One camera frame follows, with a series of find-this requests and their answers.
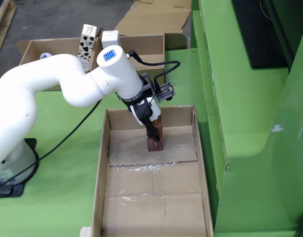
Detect wrist camera with grey mount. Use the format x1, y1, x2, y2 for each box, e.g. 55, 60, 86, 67
138, 73, 176, 103

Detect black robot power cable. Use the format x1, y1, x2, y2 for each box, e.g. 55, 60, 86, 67
0, 100, 102, 193

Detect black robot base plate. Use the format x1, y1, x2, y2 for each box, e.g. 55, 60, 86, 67
0, 138, 40, 198

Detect flattened brown cardboard pieces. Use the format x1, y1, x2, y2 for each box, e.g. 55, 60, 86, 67
114, 0, 193, 37

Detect plain white tall carton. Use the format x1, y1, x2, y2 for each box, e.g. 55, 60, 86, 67
101, 30, 121, 50

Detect open brown cardboard box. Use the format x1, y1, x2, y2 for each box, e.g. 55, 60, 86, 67
17, 33, 188, 92

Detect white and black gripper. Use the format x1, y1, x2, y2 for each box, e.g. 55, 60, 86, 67
128, 96, 162, 143

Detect white carton with black spots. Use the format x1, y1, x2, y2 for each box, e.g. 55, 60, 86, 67
77, 24, 97, 72

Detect black camera cable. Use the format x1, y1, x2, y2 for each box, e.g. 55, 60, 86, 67
126, 50, 181, 92

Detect red rectangular product box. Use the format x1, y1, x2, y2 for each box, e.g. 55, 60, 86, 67
146, 116, 164, 152

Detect green metal shelf unit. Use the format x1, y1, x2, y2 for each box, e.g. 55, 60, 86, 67
190, 0, 303, 237

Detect wooden pallet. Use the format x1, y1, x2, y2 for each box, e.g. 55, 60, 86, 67
0, 0, 17, 67

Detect large shallow cardboard tray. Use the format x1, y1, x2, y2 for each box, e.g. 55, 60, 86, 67
90, 104, 214, 237

